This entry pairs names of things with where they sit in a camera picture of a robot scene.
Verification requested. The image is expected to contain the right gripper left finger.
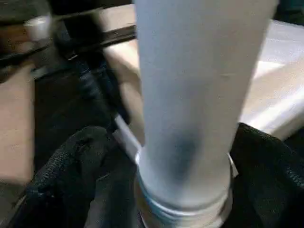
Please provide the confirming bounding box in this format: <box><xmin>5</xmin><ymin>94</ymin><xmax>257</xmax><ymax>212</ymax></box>
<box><xmin>0</xmin><ymin>125</ymin><xmax>144</xmax><ymax>228</ymax></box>

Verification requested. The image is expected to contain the white plastic table leg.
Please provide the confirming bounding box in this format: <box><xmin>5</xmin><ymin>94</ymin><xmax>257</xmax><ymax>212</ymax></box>
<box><xmin>132</xmin><ymin>0</ymin><xmax>282</xmax><ymax>212</ymax></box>

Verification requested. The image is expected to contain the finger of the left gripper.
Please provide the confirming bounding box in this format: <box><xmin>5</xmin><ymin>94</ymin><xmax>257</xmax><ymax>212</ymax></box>
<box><xmin>66</xmin><ymin>24</ymin><xmax>138</xmax><ymax>58</ymax></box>

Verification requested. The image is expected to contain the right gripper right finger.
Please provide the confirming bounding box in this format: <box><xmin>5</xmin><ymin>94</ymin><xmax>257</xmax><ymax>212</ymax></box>
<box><xmin>227</xmin><ymin>122</ymin><xmax>304</xmax><ymax>228</ymax></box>

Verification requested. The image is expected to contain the white plastic table top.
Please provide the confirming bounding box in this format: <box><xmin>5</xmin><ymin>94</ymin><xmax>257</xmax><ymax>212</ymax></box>
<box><xmin>97</xmin><ymin>4</ymin><xmax>304</xmax><ymax>228</ymax></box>

